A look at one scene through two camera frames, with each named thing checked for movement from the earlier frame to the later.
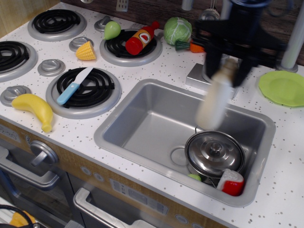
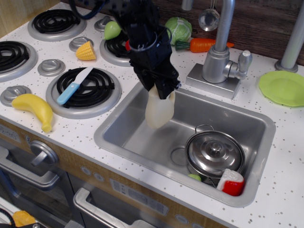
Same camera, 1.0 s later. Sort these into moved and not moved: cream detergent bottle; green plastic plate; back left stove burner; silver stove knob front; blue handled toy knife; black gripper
Moved: cream detergent bottle; black gripper
Not moved: silver stove knob front; back left stove burner; blue handled toy knife; green plastic plate
